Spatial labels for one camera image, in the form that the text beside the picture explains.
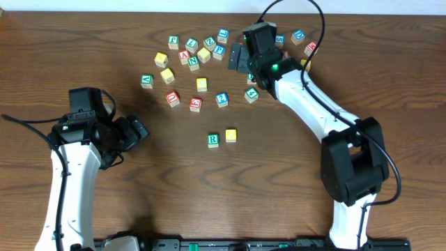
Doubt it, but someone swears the red U letter block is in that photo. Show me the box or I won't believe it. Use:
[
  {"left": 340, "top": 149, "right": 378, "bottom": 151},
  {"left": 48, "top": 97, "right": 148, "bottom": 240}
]
[{"left": 165, "top": 91, "right": 180, "bottom": 107}]

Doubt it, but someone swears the red A letter block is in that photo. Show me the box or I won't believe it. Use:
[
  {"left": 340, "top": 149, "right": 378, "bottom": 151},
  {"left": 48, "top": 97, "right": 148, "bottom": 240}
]
[{"left": 178, "top": 50, "right": 190, "bottom": 65}]

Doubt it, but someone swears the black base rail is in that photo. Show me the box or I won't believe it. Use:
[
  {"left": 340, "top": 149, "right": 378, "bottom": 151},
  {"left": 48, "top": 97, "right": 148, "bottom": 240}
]
[{"left": 93, "top": 237, "right": 411, "bottom": 251}]

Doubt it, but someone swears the green R letter block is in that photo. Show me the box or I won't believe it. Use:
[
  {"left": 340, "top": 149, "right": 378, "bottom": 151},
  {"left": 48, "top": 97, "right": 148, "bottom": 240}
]
[{"left": 207, "top": 134, "right": 220, "bottom": 148}]

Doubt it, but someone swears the red E letter block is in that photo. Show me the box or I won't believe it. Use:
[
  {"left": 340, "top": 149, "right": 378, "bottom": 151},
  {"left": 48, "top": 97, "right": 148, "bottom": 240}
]
[{"left": 190, "top": 98, "right": 202, "bottom": 112}]

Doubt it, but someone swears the green L letter block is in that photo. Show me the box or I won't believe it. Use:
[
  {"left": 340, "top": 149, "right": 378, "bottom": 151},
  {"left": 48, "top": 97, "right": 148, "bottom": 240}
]
[{"left": 185, "top": 38, "right": 199, "bottom": 54}]

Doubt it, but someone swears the green 4 number block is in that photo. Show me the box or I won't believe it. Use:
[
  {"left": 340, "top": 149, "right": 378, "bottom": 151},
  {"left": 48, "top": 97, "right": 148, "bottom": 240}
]
[{"left": 245, "top": 87, "right": 259, "bottom": 103}]

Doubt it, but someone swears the red I letter block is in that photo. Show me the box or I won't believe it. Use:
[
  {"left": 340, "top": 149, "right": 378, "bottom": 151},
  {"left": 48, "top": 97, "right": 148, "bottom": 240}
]
[{"left": 282, "top": 50, "right": 290, "bottom": 59}]

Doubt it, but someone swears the green N letter block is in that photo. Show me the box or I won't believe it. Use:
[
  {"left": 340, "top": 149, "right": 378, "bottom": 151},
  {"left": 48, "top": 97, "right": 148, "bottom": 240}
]
[{"left": 187, "top": 56, "right": 199, "bottom": 71}]

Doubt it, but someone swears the green V letter block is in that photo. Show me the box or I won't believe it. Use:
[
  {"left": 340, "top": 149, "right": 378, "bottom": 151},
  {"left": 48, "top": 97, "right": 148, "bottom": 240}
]
[{"left": 140, "top": 74, "right": 153, "bottom": 89}]

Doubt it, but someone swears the blue Q letter block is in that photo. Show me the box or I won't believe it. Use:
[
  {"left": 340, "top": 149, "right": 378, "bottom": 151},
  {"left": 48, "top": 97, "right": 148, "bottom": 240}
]
[{"left": 291, "top": 29, "right": 306, "bottom": 45}]

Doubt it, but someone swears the blue L letter block top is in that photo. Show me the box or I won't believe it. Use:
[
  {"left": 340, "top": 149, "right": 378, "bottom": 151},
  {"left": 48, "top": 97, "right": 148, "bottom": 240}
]
[{"left": 217, "top": 29, "right": 229, "bottom": 44}]

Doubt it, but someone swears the green T letter block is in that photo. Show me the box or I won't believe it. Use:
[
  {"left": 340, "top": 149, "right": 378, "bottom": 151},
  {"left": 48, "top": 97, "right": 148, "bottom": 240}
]
[{"left": 247, "top": 73, "right": 256, "bottom": 85}]

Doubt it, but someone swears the red M letter block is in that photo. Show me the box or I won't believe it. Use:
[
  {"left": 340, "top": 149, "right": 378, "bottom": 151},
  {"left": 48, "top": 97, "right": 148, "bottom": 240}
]
[{"left": 304, "top": 41, "right": 318, "bottom": 56}]

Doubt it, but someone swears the blue P letter block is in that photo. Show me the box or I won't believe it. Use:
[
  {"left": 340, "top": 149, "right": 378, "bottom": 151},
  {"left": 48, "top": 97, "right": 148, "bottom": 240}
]
[{"left": 213, "top": 45, "right": 225, "bottom": 61}]

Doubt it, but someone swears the blue question mark block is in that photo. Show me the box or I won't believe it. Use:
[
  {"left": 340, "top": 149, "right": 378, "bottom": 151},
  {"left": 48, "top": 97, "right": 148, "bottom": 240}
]
[{"left": 216, "top": 92, "right": 229, "bottom": 108}]

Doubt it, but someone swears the green Z letter block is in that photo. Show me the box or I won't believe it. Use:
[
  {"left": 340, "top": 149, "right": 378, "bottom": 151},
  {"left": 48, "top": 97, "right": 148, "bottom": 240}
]
[{"left": 203, "top": 36, "right": 217, "bottom": 52}]

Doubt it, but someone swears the green P letter block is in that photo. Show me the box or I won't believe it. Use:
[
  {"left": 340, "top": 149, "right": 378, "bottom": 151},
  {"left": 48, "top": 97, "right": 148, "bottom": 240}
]
[{"left": 168, "top": 36, "right": 179, "bottom": 50}]

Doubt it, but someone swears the blue S letter block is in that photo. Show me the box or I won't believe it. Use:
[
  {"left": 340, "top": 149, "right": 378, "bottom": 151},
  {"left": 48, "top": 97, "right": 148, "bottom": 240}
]
[{"left": 275, "top": 34, "right": 285, "bottom": 49}]

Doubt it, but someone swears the yellow K letter block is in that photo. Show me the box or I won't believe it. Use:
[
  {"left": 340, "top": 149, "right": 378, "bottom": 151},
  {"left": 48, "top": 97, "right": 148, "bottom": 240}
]
[{"left": 300, "top": 59, "right": 312, "bottom": 72}]

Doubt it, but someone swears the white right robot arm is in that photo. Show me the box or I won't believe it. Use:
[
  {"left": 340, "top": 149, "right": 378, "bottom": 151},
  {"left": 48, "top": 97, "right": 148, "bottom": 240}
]
[{"left": 229, "top": 22, "right": 389, "bottom": 250}]

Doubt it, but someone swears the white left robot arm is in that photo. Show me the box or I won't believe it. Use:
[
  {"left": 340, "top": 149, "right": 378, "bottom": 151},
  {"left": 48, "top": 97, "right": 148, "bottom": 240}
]
[{"left": 35, "top": 111, "right": 149, "bottom": 250}]

